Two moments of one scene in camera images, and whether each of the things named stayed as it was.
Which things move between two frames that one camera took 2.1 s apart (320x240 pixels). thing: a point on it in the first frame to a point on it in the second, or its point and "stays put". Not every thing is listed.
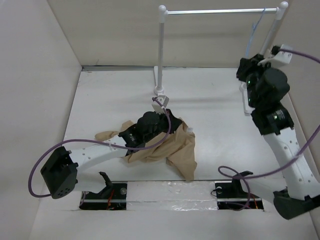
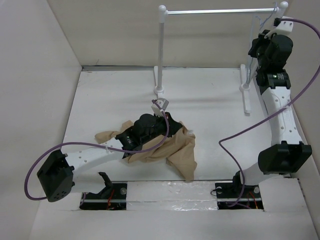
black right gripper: [247, 64] to [261, 39]
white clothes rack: [280, 12] stays put
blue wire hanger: [251, 35] to [252, 41]
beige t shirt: [177, 149] stays put
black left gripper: [175, 122] stays put
